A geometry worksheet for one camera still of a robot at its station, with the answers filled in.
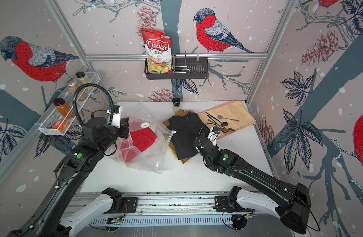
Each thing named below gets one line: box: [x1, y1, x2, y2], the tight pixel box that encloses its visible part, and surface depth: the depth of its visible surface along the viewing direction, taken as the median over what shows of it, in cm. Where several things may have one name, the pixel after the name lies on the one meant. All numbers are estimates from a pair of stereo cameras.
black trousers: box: [167, 112, 211, 161], surface depth 87 cm
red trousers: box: [120, 127, 158, 163], surface depth 70 cm
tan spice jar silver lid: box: [66, 79, 88, 101], surface depth 76 cm
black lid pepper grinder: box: [172, 97, 181, 115], surface depth 109 cm
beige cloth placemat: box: [197, 100, 257, 140], surface depth 115 cm
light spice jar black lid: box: [75, 71, 90, 87], surface depth 81 cm
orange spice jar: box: [53, 97, 74, 119], surface depth 69 cm
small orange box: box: [52, 119, 68, 133], surface depth 68 cm
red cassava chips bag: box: [141, 28, 174, 75], surface depth 80 cm
